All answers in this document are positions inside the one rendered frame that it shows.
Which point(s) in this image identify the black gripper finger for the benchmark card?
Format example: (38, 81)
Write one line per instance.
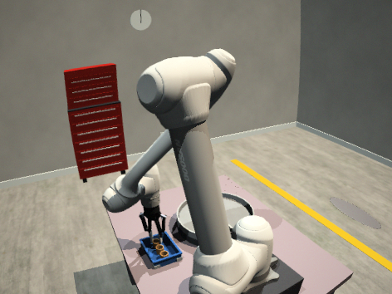
(160, 231)
(147, 228)

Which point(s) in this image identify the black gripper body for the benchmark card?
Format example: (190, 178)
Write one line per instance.
(152, 210)

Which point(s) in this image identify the blue crate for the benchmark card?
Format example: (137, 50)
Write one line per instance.
(169, 246)

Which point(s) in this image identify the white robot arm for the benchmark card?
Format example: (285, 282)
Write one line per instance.
(179, 90)

